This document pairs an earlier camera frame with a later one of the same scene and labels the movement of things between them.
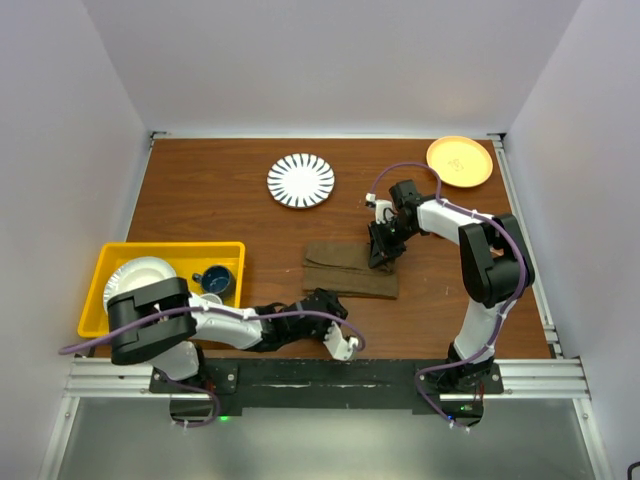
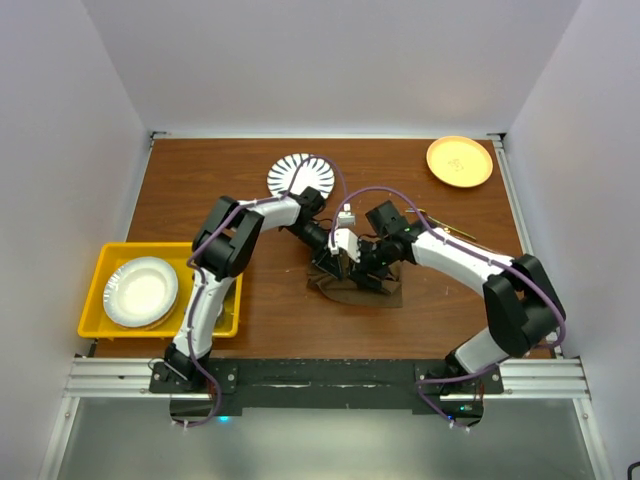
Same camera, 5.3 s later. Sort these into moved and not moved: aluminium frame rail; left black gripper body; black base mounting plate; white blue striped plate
Moved: left black gripper body
Not moved: white blue striped plate; black base mounting plate; aluminium frame rail
